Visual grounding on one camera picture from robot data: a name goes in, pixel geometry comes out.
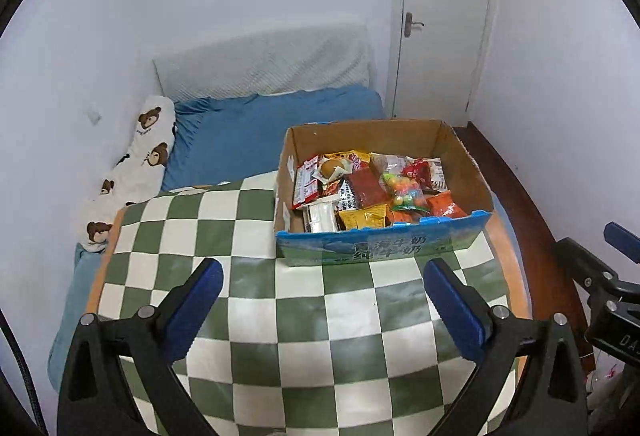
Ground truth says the metal door handle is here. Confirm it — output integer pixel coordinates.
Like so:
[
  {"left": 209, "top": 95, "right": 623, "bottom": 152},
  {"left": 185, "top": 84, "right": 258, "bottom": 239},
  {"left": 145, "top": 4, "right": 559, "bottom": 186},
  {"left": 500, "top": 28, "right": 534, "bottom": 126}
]
[{"left": 403, "top": 11, "right": 426, "bottom": 39}]

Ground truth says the black cable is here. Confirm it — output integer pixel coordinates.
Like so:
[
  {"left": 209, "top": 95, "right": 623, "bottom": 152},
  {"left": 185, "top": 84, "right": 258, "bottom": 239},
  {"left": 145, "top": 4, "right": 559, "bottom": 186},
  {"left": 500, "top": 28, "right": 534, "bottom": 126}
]
[{"left": 0, "top": 308, "right": 48, "bottom": 436}]

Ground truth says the black and white snack packet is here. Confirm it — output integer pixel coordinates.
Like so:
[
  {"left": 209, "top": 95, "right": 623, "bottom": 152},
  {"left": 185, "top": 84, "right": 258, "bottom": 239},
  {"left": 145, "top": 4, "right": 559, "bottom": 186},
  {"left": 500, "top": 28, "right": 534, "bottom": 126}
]
[{"left": 336, "top": 180, "right": 359, "bottom": 212}]

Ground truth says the dark red snack packet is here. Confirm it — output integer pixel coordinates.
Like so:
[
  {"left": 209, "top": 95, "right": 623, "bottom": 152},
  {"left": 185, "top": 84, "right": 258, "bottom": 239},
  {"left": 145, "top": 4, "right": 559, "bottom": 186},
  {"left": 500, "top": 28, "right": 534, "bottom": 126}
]
[{"left": 345, "top": 167, "right": 392, "bottom": 209}]

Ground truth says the green checked tablecloth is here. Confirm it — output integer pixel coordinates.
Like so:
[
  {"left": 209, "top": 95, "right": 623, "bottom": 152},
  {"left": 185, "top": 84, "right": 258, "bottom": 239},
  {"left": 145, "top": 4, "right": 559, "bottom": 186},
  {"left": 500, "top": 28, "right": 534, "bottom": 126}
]
[{"left": 85, "top": 171, "right": 533, "bottom": 436}]

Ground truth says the white bear print pillow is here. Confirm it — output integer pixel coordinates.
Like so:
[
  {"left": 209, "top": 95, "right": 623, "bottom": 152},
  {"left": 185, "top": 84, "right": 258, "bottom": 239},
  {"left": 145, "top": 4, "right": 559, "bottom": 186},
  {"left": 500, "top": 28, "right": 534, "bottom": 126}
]
[{"left": 80, "top": 94, "right": 177, "bottom": 253}]

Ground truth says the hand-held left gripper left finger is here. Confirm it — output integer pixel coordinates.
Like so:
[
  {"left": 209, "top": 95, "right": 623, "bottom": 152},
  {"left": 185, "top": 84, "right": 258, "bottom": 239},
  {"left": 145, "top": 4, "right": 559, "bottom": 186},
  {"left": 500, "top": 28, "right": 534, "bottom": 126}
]
[{"left": 56, "top": 258, "right": 226, "bottom": 436}]

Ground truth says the red and white snack packet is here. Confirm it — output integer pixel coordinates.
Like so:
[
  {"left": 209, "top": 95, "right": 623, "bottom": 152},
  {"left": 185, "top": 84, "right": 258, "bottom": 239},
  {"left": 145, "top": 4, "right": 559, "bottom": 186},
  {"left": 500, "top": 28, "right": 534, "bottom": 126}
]
[{"left": 291, "top": 155, "right": 322, "bottom": 210}]

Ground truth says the white snack bag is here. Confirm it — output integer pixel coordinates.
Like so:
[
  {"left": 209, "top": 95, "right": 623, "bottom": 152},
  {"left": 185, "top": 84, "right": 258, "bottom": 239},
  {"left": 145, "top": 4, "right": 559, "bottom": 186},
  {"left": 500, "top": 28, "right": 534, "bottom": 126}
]
[{"left": 404, "top": 157, "right": 449, "bottom": 193}]

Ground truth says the yellow and red snack packet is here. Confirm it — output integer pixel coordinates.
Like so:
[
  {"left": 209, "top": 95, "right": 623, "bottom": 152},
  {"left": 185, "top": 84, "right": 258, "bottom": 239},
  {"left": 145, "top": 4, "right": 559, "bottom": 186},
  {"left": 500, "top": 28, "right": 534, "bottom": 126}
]
[{"left": 320, "top": 148, "right": 372, "bottom": 167}]

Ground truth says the white padded headboard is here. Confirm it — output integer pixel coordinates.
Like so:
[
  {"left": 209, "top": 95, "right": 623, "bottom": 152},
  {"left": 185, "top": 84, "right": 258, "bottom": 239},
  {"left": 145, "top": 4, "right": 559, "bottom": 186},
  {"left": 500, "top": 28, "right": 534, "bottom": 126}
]
[{"left": 152, "top": 22, "right": 373, "bottom": 102}]

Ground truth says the colourful candy bag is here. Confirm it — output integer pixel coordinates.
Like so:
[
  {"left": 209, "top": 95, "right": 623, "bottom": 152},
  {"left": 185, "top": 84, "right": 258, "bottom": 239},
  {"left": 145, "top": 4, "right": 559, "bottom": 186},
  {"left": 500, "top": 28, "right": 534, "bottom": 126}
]
[{"left": 381, "top": 170, "right": 430, "bottom": 213}]

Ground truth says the light blue blanket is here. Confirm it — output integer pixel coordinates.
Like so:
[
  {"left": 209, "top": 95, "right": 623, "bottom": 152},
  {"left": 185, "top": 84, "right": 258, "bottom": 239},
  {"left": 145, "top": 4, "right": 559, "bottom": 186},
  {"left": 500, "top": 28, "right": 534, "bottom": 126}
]
[{"left": 47, "top": 242, "right": 118, "bottom": 394}]

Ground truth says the blue printed cardboard box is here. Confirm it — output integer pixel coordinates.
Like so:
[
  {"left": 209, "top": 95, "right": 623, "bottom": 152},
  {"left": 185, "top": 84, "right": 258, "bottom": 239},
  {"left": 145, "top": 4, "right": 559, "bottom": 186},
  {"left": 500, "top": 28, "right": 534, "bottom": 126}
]
[{"left": 274, "top": 118, "right": 496, "bottom": 267}]

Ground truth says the brown wooden bed frame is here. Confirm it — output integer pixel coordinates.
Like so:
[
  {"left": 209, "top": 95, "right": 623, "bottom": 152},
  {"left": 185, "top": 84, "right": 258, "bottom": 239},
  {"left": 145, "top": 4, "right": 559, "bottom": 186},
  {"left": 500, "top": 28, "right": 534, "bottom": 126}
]
[{"left": 452, "top": 125, "right": 588, "bottom": 352}]

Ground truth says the clear bread packet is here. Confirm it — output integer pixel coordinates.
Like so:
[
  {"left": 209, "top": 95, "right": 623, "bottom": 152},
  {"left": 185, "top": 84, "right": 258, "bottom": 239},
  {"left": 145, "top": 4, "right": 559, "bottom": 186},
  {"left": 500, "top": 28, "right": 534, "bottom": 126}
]
[{"left": 371, "top": 153, "right": 414, "bottom": 177}]

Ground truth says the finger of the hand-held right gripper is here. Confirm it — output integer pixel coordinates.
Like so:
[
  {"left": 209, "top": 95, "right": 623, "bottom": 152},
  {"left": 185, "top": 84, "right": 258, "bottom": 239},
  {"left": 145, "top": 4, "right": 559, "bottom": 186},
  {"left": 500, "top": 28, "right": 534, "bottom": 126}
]
[
  {"left": 555, "top": 237, "right": 623, "bottom": 297},
  {"left": 603, "top": 222, "right": 640, "bottom": 265}
]

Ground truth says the orange snack packet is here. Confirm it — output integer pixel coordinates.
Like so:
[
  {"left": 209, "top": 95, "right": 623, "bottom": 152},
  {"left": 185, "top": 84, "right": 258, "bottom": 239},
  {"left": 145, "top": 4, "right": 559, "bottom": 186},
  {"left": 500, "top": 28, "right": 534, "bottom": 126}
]
[
  {"left": 426, "top": 190, "right": 469, "bottom": 218},
  {"left": 387, "top": 209, "right": 430, "bottom": 226}
]

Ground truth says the blue bed sheet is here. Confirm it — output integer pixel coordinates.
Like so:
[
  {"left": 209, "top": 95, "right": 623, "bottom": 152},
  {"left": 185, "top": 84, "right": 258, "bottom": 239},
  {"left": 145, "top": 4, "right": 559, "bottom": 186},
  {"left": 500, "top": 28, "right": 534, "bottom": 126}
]
[{"left": 160, "top": 83, "right": 386, "bottom": 192}]

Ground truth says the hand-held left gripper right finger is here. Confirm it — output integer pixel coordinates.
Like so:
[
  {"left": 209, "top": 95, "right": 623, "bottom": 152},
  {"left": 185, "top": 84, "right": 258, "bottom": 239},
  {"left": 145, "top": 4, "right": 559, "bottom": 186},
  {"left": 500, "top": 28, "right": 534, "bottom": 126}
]
[{"left": 422, "top": 258, "right": 590, "bottom": 436}]

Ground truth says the clear bun packet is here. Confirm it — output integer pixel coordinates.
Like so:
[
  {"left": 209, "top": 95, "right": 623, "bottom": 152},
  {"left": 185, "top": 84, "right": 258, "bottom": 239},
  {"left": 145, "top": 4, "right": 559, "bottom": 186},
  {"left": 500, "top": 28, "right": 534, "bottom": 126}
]
[{"left": 314, "top": 155, "right": 353, "bottom": 183}]

